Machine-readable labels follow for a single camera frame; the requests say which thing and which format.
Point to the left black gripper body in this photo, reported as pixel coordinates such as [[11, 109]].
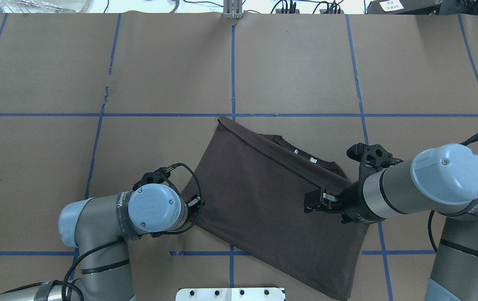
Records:
[[351, 200]]

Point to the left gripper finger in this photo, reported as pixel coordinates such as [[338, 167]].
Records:
[[319, 195], [327, 207]]

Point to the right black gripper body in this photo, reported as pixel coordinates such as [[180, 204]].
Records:
[[195, 203]]

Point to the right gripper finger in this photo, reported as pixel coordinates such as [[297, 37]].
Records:
[[197, 202]]

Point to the dark brown t-shirt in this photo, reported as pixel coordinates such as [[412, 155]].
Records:
[[254, 186]]

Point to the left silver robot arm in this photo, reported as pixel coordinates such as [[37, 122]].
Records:
[[101, 228]]

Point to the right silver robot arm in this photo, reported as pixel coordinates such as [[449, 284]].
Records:
[[444, 179]]

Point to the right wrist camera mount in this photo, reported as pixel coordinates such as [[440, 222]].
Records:
[[159, 176]]

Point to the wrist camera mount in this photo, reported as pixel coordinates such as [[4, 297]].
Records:
[[371, 158], [159, 176]]

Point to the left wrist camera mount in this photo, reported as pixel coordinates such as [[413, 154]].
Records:
[[371, 158]]

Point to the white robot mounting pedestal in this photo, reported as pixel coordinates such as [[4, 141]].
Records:
[[231, 294]]

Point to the aluminium frame post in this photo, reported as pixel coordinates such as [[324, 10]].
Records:
[[233, 9]]

